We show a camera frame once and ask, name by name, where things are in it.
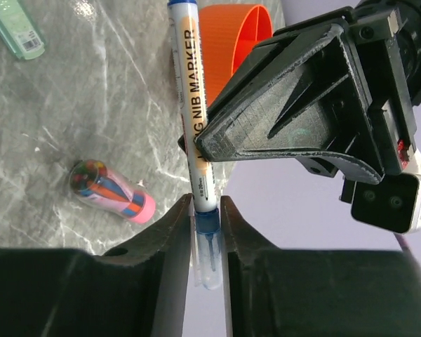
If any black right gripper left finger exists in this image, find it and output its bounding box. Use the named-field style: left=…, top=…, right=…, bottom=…
left=0, top=194, right=191, bottom=336

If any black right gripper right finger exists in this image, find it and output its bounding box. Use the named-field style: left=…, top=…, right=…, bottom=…
left=220, top=196, right=421, bottom=336

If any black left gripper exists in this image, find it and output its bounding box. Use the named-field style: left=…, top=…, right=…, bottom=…
left=199, top=1, right=421, bottom=185

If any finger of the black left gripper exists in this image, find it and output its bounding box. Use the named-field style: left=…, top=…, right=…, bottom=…
left=196, top=22, right=375, bottom=161

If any blue white pen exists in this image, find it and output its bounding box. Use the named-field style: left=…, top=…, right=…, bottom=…
left=167, top=1, right=220, bottom=234

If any blue pen cap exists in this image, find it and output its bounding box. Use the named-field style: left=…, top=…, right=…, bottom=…
left=194, top=209, right=222, bottom=290

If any orange round divided container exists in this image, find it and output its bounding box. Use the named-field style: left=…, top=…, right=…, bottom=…
left=199, top=4, right=273, bottom=105

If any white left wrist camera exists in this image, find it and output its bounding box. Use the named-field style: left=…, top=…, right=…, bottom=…
left=340, top=140, right=421, bottom=234

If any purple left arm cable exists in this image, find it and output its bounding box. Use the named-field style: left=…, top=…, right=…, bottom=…
left=394, top=233, right=413, bottom=253

